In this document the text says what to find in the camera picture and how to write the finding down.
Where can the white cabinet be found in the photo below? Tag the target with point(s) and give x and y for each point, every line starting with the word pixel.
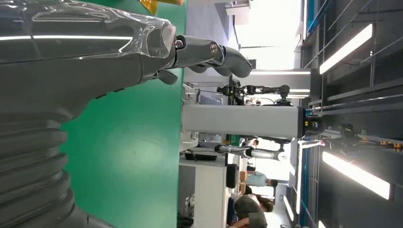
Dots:
pixel 209 195

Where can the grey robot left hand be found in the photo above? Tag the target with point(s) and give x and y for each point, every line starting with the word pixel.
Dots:
pixel 78 63

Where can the long ceiling light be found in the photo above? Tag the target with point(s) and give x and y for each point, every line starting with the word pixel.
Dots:
pixel 355 174
pixel 346 48

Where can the black chair back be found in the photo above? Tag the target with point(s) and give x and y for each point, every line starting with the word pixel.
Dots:
pixel 232 176

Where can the yellow taped cardboard box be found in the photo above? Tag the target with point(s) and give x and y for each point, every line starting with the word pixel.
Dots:
pixel 154 4

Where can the person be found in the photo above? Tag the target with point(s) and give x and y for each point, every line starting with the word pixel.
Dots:
pixel 256 179
pixel 250 210

